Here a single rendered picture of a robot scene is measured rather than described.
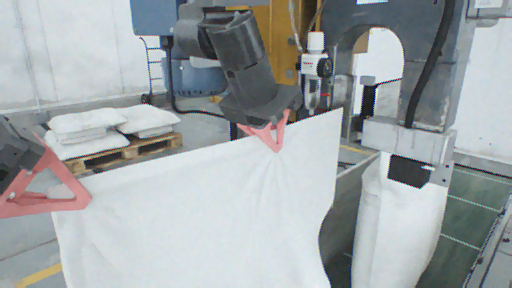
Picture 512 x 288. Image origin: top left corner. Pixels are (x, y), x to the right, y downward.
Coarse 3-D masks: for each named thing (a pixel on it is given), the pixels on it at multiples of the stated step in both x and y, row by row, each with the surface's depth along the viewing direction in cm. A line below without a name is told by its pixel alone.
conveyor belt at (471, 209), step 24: (456, 168) 205; (456, 192) 173; (480, 192) 173; (504, 192) 173; (456, 216) 150; (480, 216) 150; (456, 240) 133; (480, 240) 133; (336, 264) 119; (432, 264) 119; (456, 264) 119
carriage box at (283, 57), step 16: (272, 0) 68; (304, 0) 63; (272, 16) 69; (288, 16) 66; (304, 16) 64; (272, 32) 70; (288, 32) 66; (304, 32) 65; (272, 48) 71; (288, 48) 67; (272, 64) 72; (288, 64) 68; (352, 64) 82; (288, 80) 70; (304, 80) 69
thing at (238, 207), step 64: (320, 128) 55; (64, 192) 29; (128, 192) 33; (192, 192) 38; (256, 192) 46; (320, 192) 61; (64, 256) 30; (128, 256) 35; (192, 256) 41; (256, 256) 49; (320, 256) 56
